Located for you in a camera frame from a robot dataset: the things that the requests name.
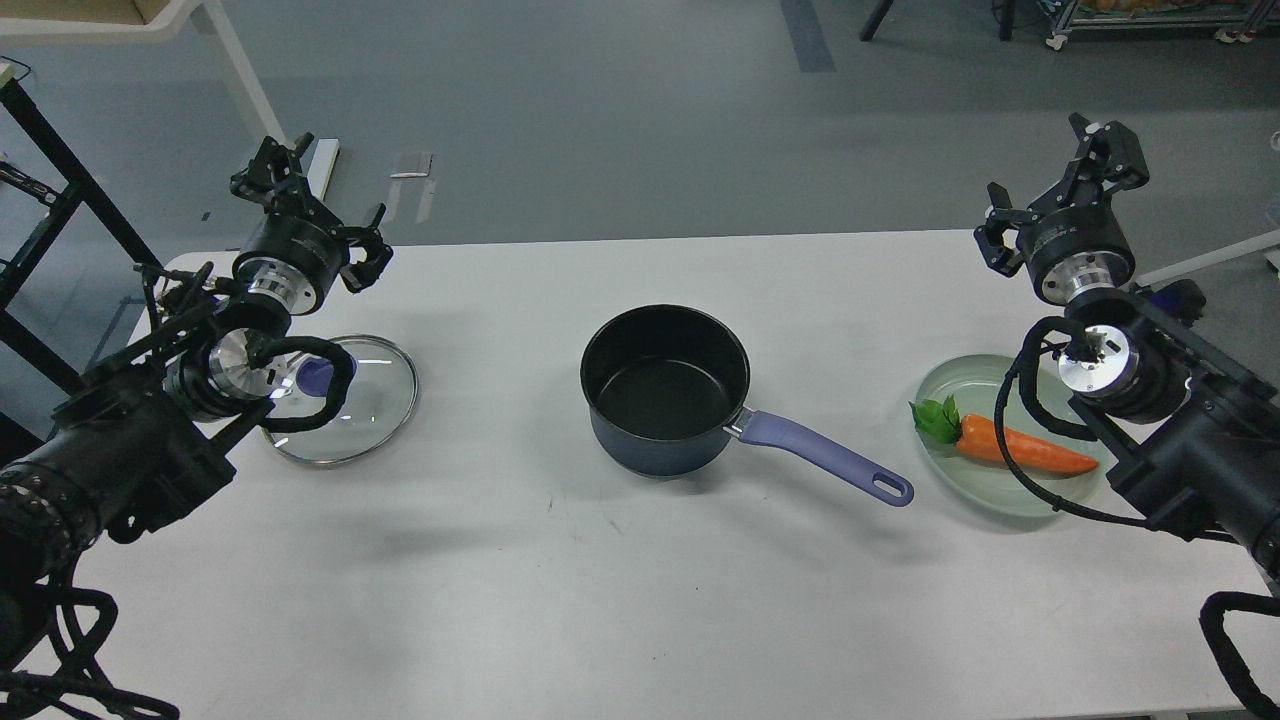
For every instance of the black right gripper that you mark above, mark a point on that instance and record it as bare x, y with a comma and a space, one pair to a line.
1080, 246

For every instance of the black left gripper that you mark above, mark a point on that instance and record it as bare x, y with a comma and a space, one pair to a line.
295, 261

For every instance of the glass lid purple knob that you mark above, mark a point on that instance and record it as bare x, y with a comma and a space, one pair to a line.
381, 398

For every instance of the dark blue saucepan purple handle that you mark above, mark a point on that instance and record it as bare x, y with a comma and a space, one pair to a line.
666, 389

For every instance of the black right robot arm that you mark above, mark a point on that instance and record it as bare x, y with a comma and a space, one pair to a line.
1194, 434

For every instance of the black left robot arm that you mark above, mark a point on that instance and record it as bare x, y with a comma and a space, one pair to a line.
146, 441

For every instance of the black chair legs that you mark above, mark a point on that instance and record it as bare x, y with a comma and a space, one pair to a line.
900, 20

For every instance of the pale green plate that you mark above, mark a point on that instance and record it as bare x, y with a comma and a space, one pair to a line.
974, 381

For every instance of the white wheeled base leg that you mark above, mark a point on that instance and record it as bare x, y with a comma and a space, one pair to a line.
1266, 245

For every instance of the black metal stand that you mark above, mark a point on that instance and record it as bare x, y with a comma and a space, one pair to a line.
81, 191

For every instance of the metal wheeled cart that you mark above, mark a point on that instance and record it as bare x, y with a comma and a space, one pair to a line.
1229, 22

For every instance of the orange toy carrot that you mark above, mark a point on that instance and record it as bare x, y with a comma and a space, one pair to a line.
976, 436

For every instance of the white desk frame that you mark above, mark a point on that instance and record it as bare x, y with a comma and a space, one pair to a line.
147, 76

